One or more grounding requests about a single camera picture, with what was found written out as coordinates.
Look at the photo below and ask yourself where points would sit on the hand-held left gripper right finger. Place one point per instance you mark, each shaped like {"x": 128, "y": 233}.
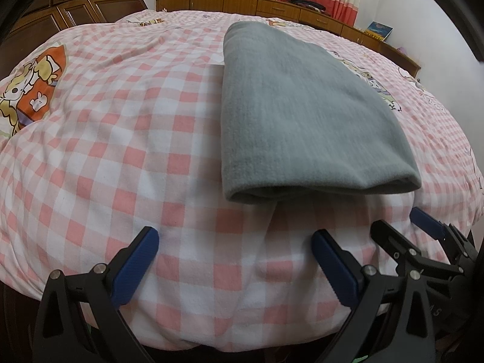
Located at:
{"x": 334, "y": 268}

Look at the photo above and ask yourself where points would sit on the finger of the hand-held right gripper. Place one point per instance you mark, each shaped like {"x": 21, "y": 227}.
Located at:
{"x": 427, "y": 221}
{"x": 393, "y": 240}

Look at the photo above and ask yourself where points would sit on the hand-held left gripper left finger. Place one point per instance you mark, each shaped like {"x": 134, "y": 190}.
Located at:
{"x": 138, "y": 268}

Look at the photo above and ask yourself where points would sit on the grey pants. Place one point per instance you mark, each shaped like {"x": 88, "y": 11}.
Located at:
{"x": 302, "y": 113}

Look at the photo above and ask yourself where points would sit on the pink checked printed blanket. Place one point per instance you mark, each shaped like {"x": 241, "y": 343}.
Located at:
{"x": 113, "y": 140}

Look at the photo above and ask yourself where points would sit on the blue book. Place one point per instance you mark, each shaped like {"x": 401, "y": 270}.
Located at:
{"x": 379, "y": 30}

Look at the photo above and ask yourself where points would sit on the dark clothes pile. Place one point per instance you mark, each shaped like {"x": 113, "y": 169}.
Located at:
{"x": 304, "y": 3}

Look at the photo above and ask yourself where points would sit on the low wooden cabinet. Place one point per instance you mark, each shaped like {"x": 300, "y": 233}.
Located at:
{"x": 264, "y": 6}

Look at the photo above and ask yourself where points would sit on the brown wooden headboard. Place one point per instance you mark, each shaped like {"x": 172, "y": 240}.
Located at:
{"x": 56, "y": 11}

